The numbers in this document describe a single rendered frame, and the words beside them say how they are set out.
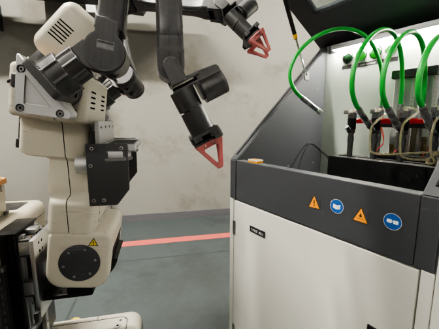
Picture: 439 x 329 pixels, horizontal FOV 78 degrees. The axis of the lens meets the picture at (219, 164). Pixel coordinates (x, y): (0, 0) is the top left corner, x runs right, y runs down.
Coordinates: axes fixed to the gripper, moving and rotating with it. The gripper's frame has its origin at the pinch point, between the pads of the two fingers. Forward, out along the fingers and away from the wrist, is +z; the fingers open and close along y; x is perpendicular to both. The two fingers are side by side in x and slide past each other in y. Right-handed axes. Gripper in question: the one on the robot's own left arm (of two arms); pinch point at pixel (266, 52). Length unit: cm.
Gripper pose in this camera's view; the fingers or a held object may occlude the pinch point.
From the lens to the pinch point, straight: 107.3
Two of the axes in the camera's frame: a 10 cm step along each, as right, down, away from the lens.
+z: 6.9, 7.2, -0.7
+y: 0.3, 0.7, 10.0
